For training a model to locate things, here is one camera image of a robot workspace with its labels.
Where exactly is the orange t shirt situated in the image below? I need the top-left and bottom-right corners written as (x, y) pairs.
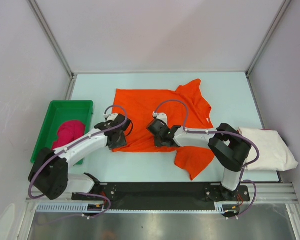
top-left (112, 79), bottom-right (214, 180)

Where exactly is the white cable duct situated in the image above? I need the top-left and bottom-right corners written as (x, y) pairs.
top-left (36, 203), bottom-right (229, 214)

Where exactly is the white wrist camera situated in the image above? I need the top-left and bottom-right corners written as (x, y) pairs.
top-left (103, 113), bottom-right (119, 122)
top-left (152, 111), bottom-right (168, 125)

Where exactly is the magenta t shirt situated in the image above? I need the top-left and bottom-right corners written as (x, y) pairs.
top-left (51, 120), bottom-right (86, 150)

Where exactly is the aluminium rail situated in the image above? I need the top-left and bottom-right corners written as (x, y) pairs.
top-left (25, 183), bottom-right (299, 204)

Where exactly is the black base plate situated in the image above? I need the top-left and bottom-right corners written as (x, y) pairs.
top-left (71, 181), bottom-right (251, 211)

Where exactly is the white folded t shirt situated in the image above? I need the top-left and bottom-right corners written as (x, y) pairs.
top-left (238, 127), bottom-right (299, 172)

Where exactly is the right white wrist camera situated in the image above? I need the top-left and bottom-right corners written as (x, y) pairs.
top-left (152, 111), bottom-right (168, 125)

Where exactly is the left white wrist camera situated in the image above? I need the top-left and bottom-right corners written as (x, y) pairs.
top-left (103, 113), bottom-right (119, 122)

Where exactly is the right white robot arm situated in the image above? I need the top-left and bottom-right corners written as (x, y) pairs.
top-left (147, 118), bottom-right (256, 201)

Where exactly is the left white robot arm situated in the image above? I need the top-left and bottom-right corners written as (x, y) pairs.
top-left (28, 113), bottom-right (132, 200)

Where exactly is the green plastic bin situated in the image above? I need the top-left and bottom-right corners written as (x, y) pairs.
top-left (30, 100), bottom-right (94, 163)

